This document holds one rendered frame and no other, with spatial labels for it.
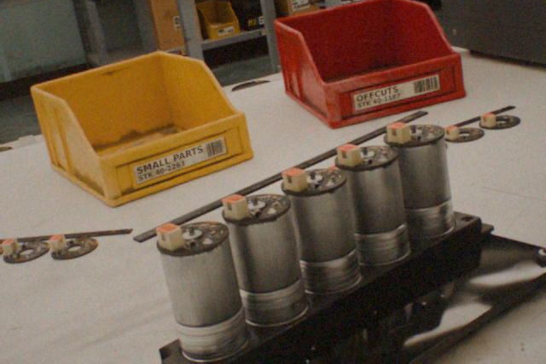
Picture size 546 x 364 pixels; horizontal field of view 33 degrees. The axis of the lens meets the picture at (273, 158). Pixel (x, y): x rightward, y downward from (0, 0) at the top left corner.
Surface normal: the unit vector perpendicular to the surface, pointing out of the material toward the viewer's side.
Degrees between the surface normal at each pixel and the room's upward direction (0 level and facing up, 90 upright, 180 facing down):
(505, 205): 0
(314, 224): 90
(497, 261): 0
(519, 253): 0
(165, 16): 90
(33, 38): 90
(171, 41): 89
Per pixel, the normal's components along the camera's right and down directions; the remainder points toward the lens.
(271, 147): -0.17, -0.93
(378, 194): 0.12, 0.29
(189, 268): -0.14, 0.34
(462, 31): -0.89, 0.28
